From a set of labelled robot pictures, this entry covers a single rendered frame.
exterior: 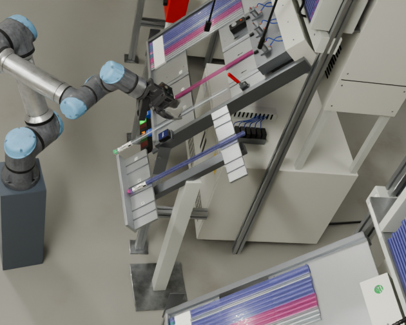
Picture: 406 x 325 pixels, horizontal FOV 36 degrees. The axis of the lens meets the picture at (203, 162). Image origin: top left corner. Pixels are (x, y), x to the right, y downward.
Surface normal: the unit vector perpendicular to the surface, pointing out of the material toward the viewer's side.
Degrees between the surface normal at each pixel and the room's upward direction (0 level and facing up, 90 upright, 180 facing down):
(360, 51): 90
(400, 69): 90
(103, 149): 0
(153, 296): 0
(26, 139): 7
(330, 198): 90
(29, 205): 90
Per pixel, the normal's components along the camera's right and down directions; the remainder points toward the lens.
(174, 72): -0.57, -0.49
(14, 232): 0.33, 0.75
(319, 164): 0.22, -0.65
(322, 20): 0.10, 0.75
